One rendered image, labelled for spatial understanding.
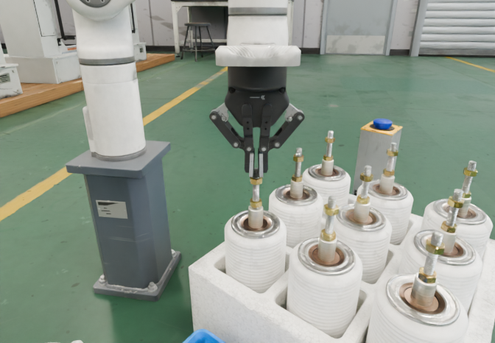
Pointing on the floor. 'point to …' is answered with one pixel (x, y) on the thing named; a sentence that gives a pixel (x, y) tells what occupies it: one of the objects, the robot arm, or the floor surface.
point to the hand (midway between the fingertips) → (255, 163)
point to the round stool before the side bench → (196, 39)
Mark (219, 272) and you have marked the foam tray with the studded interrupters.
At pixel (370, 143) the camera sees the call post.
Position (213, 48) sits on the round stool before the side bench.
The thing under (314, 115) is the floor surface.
